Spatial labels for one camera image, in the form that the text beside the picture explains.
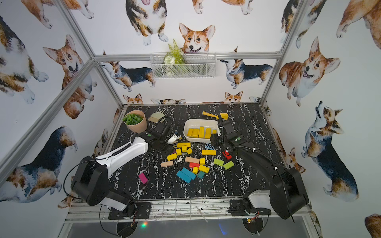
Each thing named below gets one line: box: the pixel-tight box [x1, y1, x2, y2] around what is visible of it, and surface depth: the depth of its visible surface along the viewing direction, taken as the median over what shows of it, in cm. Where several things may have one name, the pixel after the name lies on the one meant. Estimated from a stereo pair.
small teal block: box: [196, 170, 206, 179], surface depth 86 cm
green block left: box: [213, 158, 225, 167], surface depth 91 cm
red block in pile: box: [189, 162, 200, 169], surface depth 90 cm
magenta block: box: [138, 172, 149, 184], surface depth 86 cm
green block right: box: [223, 160, 235, 171], surface depth 90 cm
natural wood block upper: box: [184, 156, 200, 164], surface depth 92 cm
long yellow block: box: [201, 149, 217, 156], surface depth 95 cm
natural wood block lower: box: [160, 160, 174, 168], surface depth 91 cm
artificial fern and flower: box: [163, 38, 186, 77], surface depth 84 cm
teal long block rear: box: [181, 167, 197, 180], surface depth 86 cm
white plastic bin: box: [183, 119, 221, 143], surface depth 103 cm
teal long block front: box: [176, 170, 192, 184], surface depth 86 cm
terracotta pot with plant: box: [122, 109, 148, 134], surface depth 99 cm
